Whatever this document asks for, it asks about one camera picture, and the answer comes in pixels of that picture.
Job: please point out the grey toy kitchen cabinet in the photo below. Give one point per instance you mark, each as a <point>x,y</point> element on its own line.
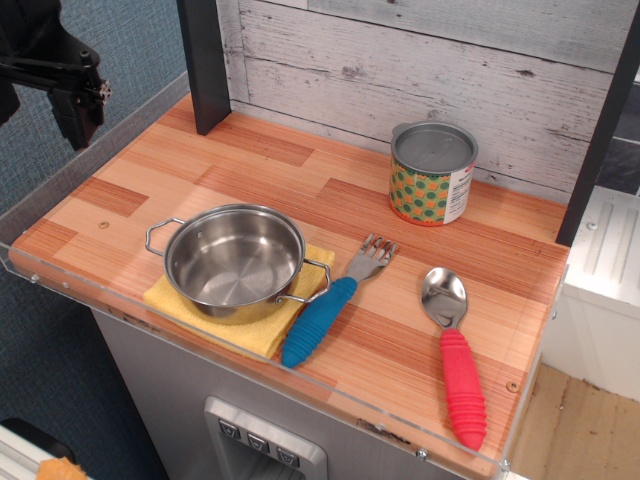
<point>377,410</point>

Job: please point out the clear acrylic guard rail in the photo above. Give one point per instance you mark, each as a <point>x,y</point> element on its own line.
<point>83,233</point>

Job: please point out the black left vertical post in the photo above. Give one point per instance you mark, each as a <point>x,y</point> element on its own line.
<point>204,54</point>

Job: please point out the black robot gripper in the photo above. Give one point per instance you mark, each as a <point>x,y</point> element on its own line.
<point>36,48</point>

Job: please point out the yellow cloth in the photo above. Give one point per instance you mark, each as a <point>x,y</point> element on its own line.
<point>262,337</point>

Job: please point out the silver dispenser button panel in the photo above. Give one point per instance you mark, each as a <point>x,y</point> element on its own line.
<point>248,447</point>

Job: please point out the stainless steel pot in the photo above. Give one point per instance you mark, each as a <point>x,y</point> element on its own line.
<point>238,263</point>

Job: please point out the black vertical post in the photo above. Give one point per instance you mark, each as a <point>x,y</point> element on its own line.
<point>611,111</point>
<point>204,54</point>

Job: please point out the black right vertical post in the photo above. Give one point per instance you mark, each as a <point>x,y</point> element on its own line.
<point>611,111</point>

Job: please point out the white side cabinet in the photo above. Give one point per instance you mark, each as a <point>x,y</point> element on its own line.
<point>593,331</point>

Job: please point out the patterned tin can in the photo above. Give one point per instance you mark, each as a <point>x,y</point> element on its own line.
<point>432,165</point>

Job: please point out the orange object at corner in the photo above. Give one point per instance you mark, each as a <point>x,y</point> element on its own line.
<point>60,469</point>

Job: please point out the blue handled metal fork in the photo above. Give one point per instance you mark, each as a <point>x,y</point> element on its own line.
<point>313,324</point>

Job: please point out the black base at corner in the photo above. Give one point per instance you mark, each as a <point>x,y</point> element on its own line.
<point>21,458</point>

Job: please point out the red handled metal spoon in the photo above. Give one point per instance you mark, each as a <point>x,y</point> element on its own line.
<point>444,300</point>

